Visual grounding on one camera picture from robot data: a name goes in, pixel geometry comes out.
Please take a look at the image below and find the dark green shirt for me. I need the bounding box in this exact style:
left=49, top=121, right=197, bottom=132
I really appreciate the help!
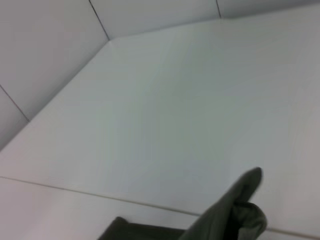
left=96, top=166, right=268, bottom=240

